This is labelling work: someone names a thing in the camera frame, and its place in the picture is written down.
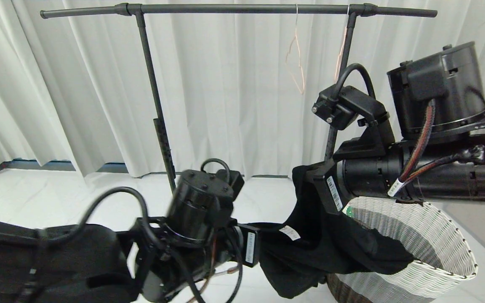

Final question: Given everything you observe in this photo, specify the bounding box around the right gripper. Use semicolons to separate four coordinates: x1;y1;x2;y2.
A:
310;136;485;215

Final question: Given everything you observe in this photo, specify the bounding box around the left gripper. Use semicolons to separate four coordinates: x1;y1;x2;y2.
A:
221;225;262;268

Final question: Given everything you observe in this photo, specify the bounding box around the black t-shirt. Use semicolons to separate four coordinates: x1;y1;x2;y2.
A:
252;165;416;299

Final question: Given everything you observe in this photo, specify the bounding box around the pink clothes hanger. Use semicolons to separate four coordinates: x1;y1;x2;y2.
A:
285;5;306;96
334;5;351;83

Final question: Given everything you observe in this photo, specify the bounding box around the white laundry basket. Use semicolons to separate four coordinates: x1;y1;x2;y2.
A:
326;196;479;303

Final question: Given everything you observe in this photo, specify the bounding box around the black clothes rack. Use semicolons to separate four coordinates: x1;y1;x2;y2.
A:
40;3;438;195

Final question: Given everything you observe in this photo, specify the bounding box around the white curtain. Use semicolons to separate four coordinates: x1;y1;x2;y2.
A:
0;0;485;178

